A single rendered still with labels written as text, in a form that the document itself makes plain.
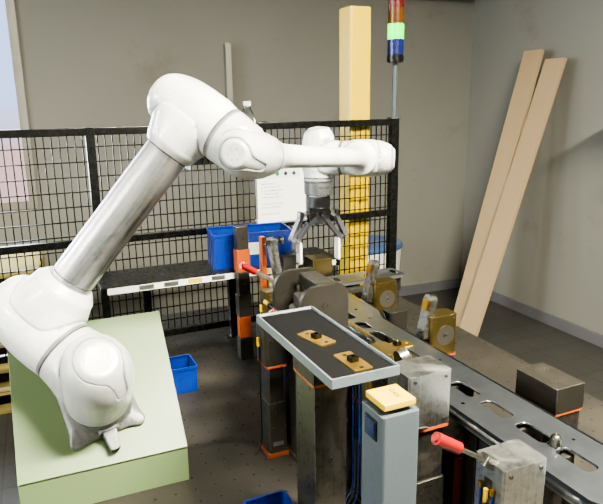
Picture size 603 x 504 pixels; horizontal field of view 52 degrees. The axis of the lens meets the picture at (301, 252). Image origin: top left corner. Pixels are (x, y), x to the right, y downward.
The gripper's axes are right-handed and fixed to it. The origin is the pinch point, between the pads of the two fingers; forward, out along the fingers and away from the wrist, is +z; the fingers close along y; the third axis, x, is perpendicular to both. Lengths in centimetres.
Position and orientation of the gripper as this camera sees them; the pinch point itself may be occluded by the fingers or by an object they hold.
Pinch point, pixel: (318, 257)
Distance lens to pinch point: 198.1
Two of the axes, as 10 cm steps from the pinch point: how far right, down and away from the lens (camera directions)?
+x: -4.1, -2.1, 8.9
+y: 9.1, -1.1, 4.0
